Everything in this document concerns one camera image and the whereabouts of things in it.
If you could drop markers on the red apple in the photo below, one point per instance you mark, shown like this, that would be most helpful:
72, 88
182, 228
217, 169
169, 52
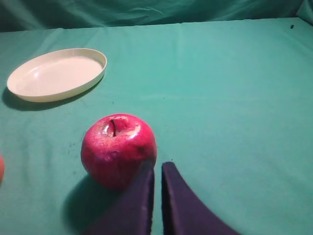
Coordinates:
115, 147

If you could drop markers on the green tablecloth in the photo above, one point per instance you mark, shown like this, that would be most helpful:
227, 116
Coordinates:
230, 103

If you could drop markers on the green backdrop curtain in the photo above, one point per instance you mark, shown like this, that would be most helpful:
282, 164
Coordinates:
19, 15

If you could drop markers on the pale yellow oval plate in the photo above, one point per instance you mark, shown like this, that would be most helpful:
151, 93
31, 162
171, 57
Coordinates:
57, 75

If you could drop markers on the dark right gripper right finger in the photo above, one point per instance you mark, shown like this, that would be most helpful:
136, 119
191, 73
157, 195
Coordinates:
183, 213

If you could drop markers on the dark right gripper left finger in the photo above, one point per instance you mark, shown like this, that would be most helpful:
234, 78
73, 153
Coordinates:
133, 212

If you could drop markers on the orange mandarin fruit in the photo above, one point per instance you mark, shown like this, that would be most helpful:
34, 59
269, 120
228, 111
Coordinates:
2, 168

